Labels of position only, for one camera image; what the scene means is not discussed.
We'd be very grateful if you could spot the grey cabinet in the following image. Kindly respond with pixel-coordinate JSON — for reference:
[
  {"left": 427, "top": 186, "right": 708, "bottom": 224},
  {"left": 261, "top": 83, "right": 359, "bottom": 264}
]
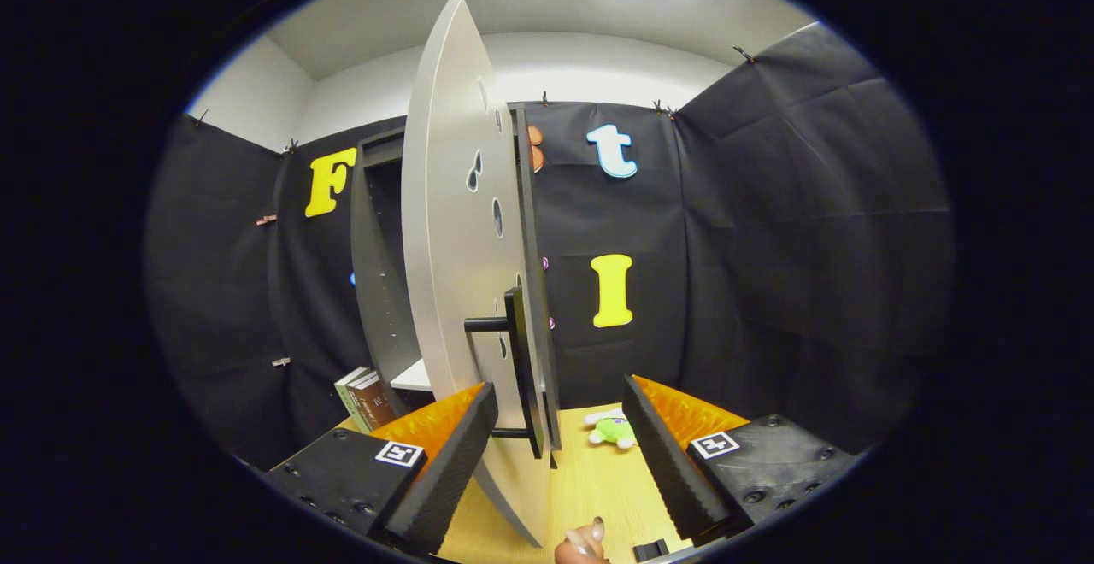
[{"left": 349, "top": 105, "right": 563, "bottom": 452}]

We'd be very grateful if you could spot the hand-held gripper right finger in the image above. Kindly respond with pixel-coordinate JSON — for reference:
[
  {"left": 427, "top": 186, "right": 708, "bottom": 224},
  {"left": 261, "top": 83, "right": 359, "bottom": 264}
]
[{"left": 621, "top": 373, "right": 860, "bottom": 548}]

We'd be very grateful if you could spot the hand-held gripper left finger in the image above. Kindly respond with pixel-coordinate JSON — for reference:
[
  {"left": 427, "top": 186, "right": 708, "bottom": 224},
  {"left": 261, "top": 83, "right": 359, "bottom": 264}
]
[{"left": 256, "top": 383, "right": 500, "bottom": 556}]

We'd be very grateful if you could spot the black door handle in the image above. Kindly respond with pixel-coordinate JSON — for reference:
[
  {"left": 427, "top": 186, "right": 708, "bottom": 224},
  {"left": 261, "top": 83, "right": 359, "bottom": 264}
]
[{"left": 464, "top": 286, "right": 548, "bottom": 460}]

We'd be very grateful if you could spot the beige cabinet door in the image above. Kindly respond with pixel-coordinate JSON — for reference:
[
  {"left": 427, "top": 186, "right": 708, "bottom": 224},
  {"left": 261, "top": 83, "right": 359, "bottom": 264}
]
[{"left": 400, "top": 0, "right": 556, "bottom": 548}]

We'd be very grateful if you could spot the white cabinet shelf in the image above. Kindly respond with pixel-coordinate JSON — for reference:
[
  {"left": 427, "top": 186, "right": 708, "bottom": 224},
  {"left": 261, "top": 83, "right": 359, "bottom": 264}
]
[{"left": 391, "top": 359, "right": 432, "bottom": 392}]

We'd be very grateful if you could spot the brown book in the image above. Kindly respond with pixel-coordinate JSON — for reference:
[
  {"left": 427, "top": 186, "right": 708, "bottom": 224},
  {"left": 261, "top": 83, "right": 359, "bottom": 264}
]
[{"left": 350, "top": 372, "right": 398, "bottom": 432}]

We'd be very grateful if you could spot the pink and green plush toy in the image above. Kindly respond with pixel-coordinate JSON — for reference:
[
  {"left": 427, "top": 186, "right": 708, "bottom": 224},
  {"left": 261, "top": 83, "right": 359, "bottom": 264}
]
[{"left": 584, "top": 408, "right": 638, "bottom": 450}]

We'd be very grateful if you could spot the black backdrop cloth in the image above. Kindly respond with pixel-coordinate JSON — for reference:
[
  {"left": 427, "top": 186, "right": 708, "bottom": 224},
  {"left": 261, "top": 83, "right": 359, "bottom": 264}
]
[{"left": 144, "top": 21, "right": 956, "bottom": 471}]

